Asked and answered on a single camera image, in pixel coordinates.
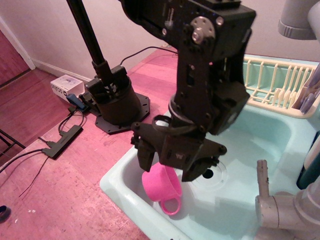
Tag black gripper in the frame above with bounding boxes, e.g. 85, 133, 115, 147
131, 122, 227, 182

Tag pink plastic cup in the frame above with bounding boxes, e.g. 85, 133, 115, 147
141, 162, 183, 216

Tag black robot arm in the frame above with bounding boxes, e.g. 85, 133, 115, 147
67, 0, 256, 182

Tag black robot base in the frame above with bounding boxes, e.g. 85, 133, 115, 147
85, 65, 150, 135

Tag light teal toy sink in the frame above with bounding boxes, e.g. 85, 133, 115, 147
100, 105, 320, 240

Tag black usb hub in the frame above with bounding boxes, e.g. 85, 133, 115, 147
38, 125, 83, 160

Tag blue clamp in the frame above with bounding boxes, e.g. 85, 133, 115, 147
66, 93, 89, 112

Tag beige toy faucet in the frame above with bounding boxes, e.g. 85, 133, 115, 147
254, 160, 320, 240

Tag white oculus box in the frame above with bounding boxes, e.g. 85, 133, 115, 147
50, 75, 85, 102

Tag cream dish rack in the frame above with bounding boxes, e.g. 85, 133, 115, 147
243, 55, 320, 119

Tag dark teal bottle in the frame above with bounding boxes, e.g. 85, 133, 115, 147
296, 131, 320, 190

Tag purple utensils in rack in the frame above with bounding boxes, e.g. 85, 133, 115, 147
299, 64, 320, 114

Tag black tape roll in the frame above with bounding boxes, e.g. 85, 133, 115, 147
0, 205, 12, 224

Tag black metal stand frame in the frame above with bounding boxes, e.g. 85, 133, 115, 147
0, 129, 26, 157

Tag black cable on table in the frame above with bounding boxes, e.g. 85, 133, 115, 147
0, 148, 50, 198

